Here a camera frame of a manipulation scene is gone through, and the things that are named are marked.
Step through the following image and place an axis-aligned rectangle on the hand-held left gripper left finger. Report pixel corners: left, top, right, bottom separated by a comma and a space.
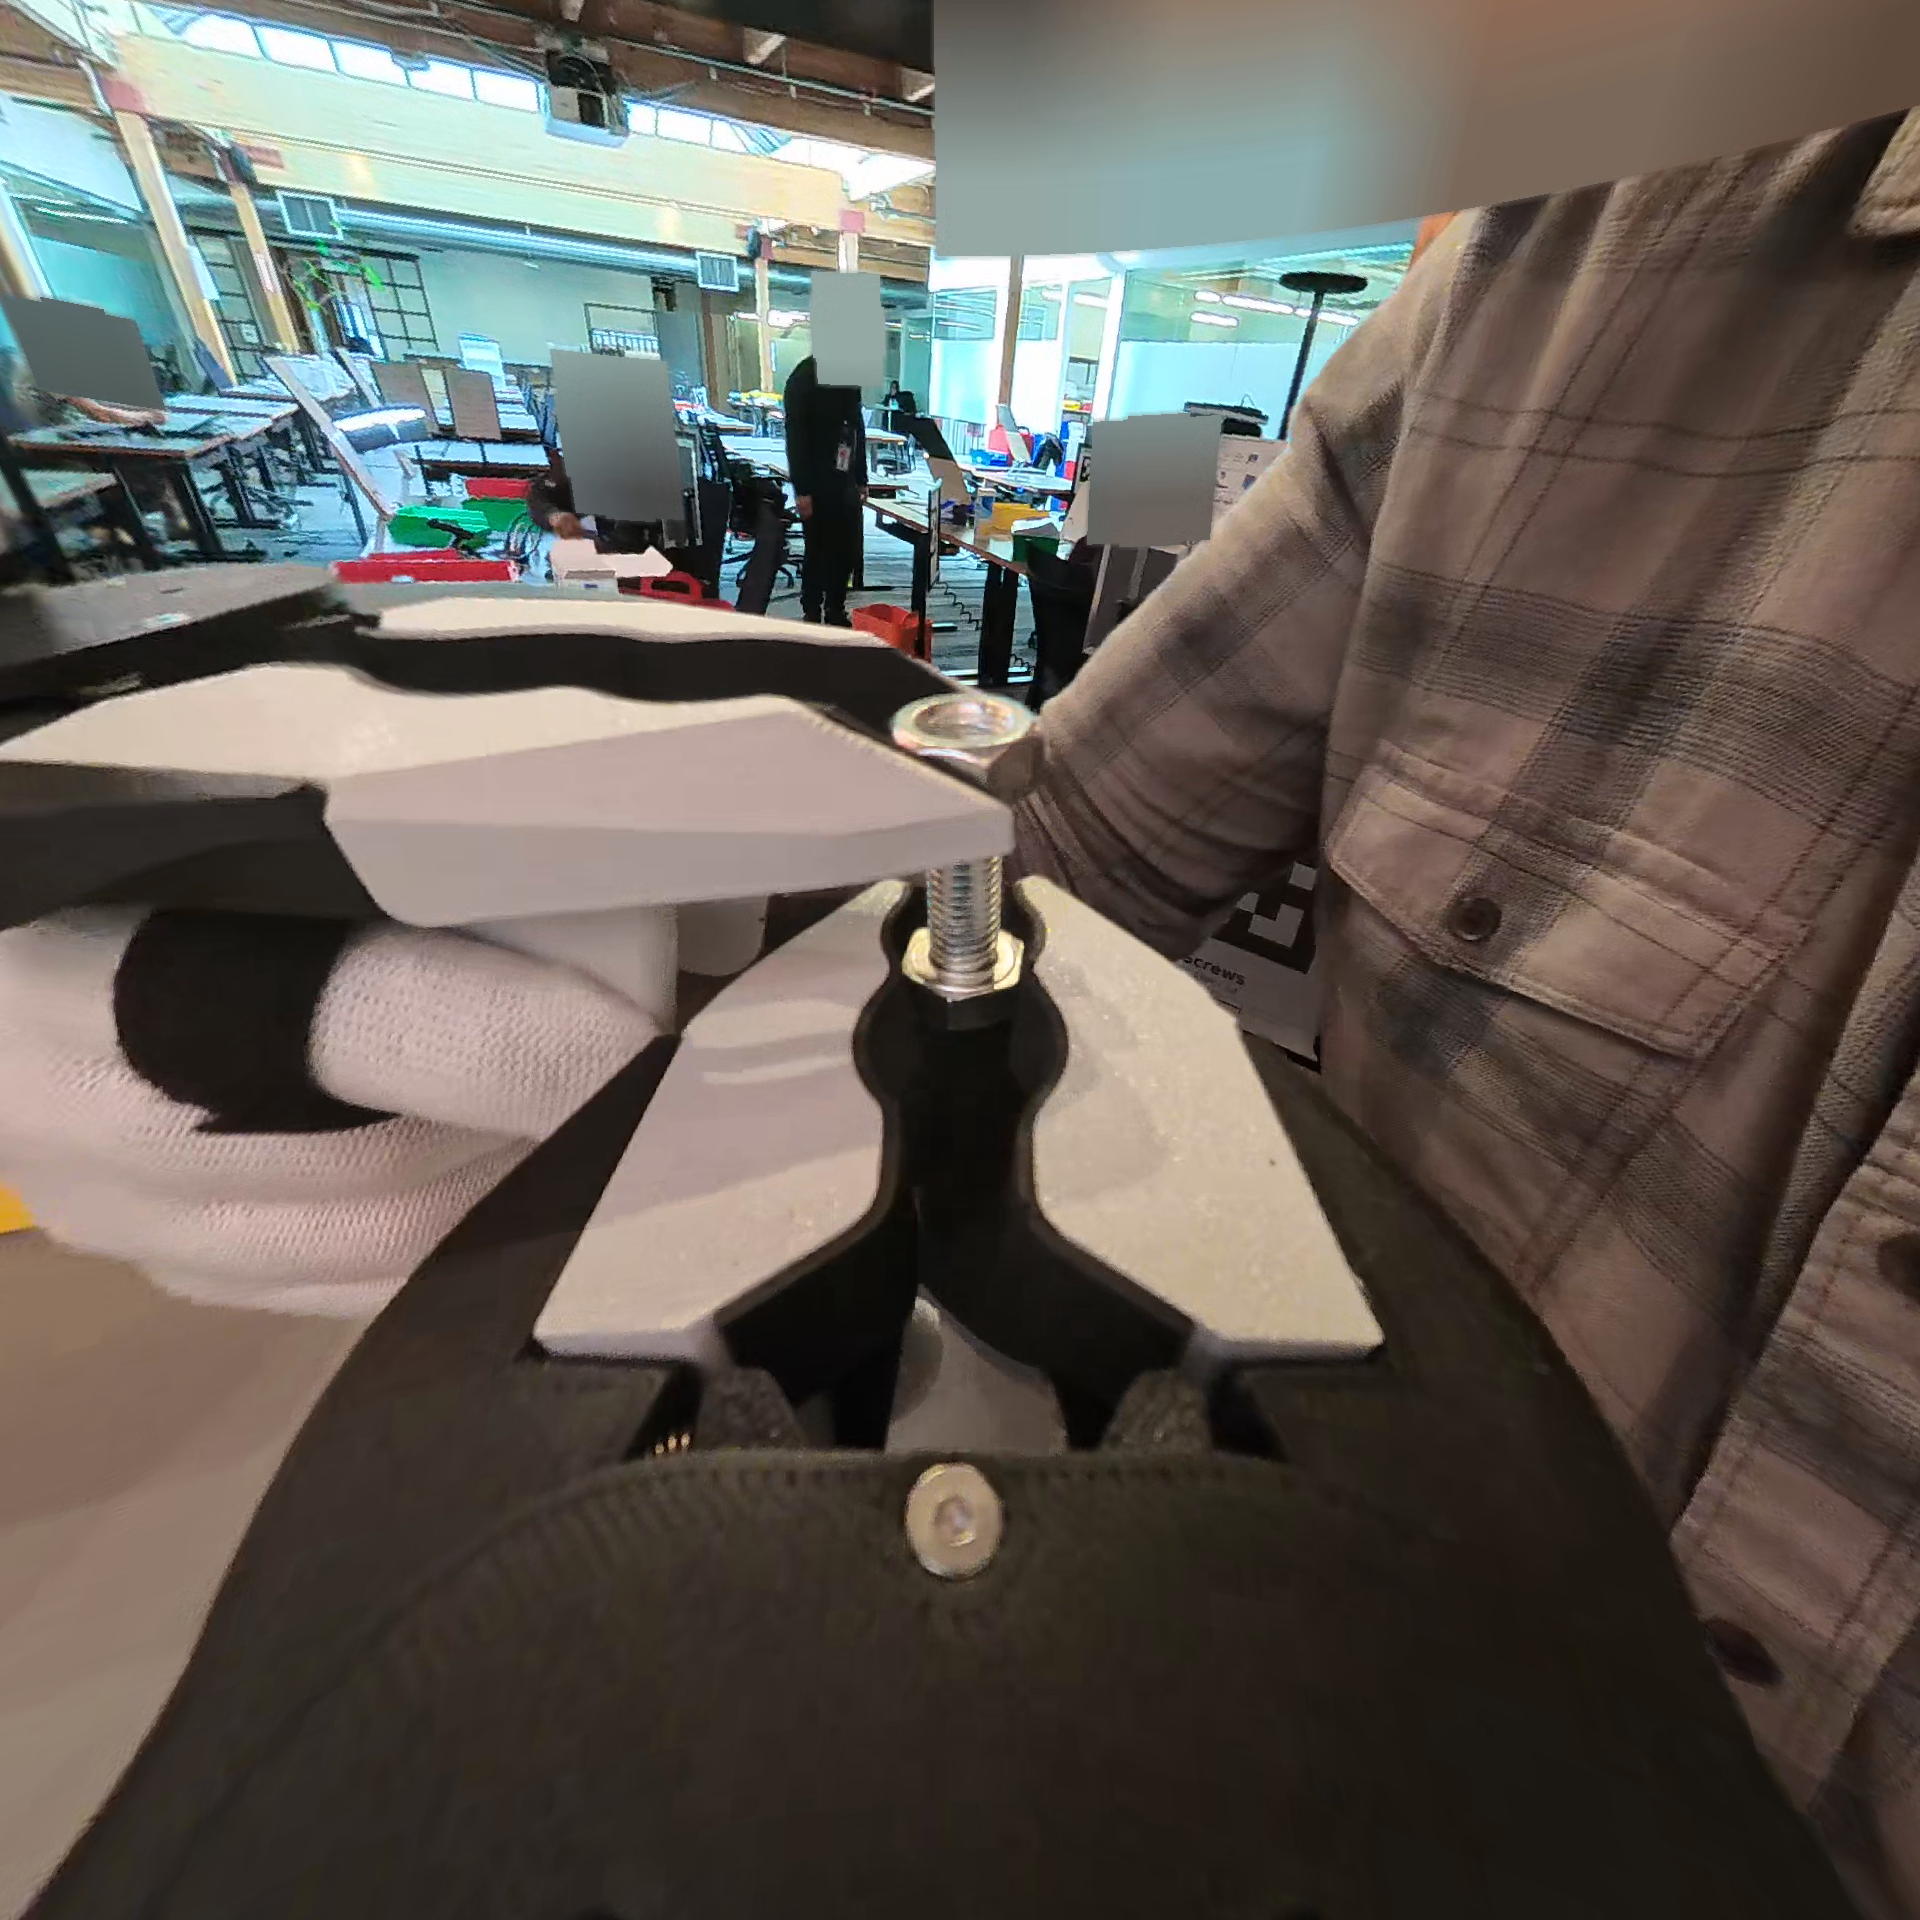
535, 877, 926, 1448

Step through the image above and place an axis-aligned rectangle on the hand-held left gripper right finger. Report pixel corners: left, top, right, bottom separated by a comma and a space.
996, 877, 1386, 1441

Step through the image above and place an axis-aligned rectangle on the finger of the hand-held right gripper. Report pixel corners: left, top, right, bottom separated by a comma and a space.
0, 660, 1019, 927
285, 585, 1041, 745

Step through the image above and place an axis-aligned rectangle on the silver hex nut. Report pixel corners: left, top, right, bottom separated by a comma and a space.
901, 925, 1033, 1009

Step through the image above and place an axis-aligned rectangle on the silver hex bolt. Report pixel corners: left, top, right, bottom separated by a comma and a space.
891, 689, 1041, 961

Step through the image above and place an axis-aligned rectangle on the person's right forearm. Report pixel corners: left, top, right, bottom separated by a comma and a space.
991, 542, 1388, 1039

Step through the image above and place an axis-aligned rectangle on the person's right hand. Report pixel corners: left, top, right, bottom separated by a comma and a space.
0, 895, 770, 1326

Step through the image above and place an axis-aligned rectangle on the black framed sign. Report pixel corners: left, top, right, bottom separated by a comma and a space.
1195, 864, 1327, 1059

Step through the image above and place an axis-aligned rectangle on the black floor lamp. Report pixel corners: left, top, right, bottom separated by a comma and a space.
1275, 268, 1369, 441

